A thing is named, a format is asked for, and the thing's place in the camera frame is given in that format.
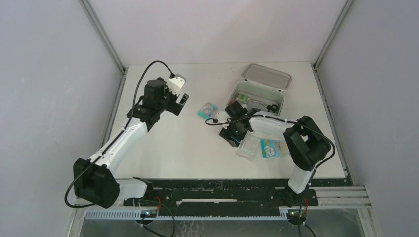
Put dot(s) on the grey plastic medicine box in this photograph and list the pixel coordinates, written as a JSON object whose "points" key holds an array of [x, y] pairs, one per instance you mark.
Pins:
{"points": [[257, 93]]}

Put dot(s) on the small green box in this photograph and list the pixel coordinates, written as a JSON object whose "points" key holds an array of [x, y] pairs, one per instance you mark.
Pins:
{"points": [[242, 98]]}

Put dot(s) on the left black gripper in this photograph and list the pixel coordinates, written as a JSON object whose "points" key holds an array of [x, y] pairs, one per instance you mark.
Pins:
{"points": [[173, 96]]}

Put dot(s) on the blue items zip bag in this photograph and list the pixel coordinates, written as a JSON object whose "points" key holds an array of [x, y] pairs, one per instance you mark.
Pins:
{"points": [[235, 142]]}

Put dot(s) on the black handled medical scissors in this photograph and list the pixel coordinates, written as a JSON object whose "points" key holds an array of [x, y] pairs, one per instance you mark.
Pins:
{"points": [[272, 108]]}

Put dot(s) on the grey box lid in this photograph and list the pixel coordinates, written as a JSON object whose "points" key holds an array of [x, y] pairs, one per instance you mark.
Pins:
{"points": [[267, 76]]}

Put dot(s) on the teal bagged bandage pack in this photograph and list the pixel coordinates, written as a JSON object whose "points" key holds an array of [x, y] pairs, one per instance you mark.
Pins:
{"points": [[208, 110]]}

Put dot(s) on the blue cotton ball pack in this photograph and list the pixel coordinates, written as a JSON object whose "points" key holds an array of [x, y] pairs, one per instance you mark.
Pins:
{"points": [[274, 148]]}

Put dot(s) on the left circuit board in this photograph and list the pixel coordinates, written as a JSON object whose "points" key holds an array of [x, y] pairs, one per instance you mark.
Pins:
{"points": [[148, 214]]}

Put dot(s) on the clear plastic swab pack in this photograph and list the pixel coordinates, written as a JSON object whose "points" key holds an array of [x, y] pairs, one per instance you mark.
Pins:
{"points": [[248, 147]]}

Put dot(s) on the circuit board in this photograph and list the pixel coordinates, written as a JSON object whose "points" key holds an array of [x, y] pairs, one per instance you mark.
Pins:
{"points": [[295, 214], [148, 214]]}

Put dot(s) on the right circuit board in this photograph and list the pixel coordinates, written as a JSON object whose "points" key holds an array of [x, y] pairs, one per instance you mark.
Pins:
{"points": [[295, 214]]}

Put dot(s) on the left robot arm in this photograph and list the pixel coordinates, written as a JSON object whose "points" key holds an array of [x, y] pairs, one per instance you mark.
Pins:
{"points": [[94, 178]]}

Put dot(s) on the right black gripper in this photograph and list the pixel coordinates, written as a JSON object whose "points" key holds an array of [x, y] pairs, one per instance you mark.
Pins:
{"points": [[226, 133]]}

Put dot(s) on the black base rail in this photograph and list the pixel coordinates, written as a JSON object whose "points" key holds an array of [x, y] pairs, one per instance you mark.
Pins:
{"points": [[221, 197]]}

